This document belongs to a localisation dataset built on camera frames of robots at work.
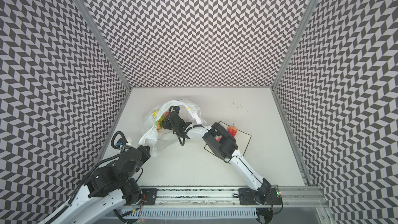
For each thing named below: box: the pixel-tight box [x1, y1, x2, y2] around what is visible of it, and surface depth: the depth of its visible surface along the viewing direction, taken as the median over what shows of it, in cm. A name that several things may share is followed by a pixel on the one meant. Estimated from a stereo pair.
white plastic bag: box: [138, 99, 208, 158], surface depth 79 cm
